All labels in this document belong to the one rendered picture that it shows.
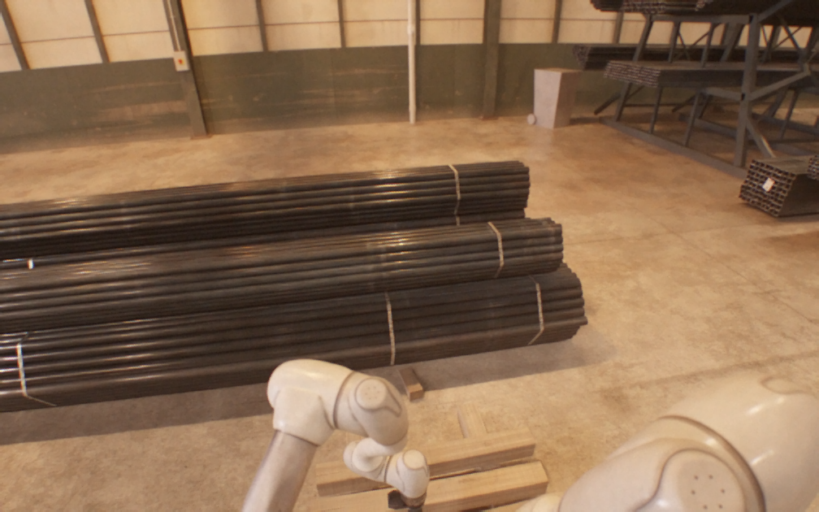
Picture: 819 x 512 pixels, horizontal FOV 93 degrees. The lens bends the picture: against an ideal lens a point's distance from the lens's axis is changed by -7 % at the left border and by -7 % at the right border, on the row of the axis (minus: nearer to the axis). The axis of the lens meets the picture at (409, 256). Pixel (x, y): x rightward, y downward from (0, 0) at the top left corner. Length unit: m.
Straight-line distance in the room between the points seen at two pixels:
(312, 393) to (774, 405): 0.78
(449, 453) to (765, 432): 1.65
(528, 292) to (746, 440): 2.15
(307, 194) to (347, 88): 6.64
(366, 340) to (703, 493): 2.10
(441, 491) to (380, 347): 0.85
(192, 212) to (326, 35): 6.89
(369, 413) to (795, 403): 0.67
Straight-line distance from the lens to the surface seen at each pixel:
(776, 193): 5.92
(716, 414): 0.53
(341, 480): 2.02
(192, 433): 2.66
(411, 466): 1.42
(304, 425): 0.96
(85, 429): 3.01
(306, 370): 0.99
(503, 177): 2.81
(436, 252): 2.33
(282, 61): 9.13
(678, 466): 0.43
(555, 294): 2.66
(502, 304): 2.53
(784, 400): 0.59
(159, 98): 9.74
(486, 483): 2.00
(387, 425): 0.93
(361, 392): 0.90
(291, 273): 2.31
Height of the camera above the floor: 1.89
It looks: 30 degrees down
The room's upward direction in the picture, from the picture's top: 1 degrees counter-clockwise
